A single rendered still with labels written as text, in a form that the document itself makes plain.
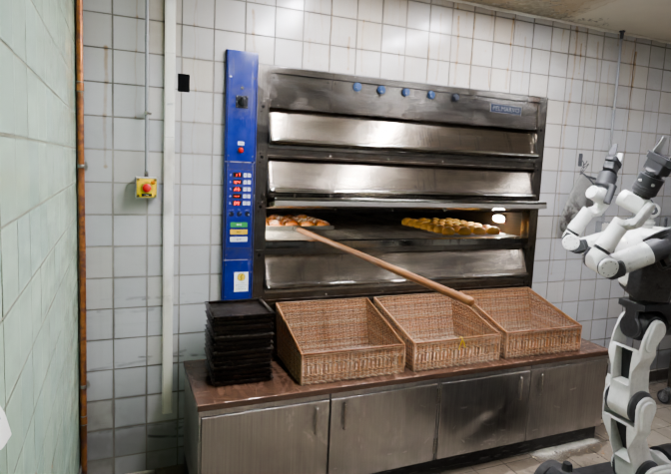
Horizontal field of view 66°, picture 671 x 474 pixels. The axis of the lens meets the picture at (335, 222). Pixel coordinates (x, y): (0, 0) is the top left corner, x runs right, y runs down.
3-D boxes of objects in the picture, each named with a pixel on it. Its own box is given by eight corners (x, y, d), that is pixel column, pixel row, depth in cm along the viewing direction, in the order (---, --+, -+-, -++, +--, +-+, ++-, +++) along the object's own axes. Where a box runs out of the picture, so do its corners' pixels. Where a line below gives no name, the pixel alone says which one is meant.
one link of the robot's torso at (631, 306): (659, 329, 242) (663, 292, 240) (686, 338, 230) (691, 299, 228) (614, 334, 232) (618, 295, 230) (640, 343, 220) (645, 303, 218)
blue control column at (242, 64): (179, 341, 455) (182, 92, 431) (198, 340, 461) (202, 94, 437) (218, 461, 278) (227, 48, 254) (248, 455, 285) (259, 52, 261)
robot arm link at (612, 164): (626, 167, 257) (618, 189, 256) (606, 164, 264) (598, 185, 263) (621, 156, 248) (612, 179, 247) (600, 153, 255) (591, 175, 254)
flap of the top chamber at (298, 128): (270, 144, 271) (267, 108, 275) (534, 159, 340) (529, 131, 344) (272, 141, 267) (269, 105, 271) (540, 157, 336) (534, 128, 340)
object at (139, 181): (134, 197, 249) (134, 176, 248) (157, 198, 253) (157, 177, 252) (135, 198, 242) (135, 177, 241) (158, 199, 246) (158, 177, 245)
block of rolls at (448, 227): (398, 224, 394) (399, 217, 393) (451, 224, 412) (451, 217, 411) (445, 236, 338) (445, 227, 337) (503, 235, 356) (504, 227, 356)
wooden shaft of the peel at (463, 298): (475, 306, 168) (476, 297, 168) (468, 307, 167) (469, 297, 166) (301, 232, 324) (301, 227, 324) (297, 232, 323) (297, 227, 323)
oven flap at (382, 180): (268, 193, 274) (266, 157, 278) (531, 199, 343) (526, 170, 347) (270, 191, 270) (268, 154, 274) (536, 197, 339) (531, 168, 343)
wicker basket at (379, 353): (272, 350, 284) (274, 301, 281) (364, 341, 305) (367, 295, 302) (299, 387, 240) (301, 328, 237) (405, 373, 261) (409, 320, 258)
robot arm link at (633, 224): (631, 191, 197) (609, 220, 200) (654, 202, 191) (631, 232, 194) (635, 196, 202) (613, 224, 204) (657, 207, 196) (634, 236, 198)
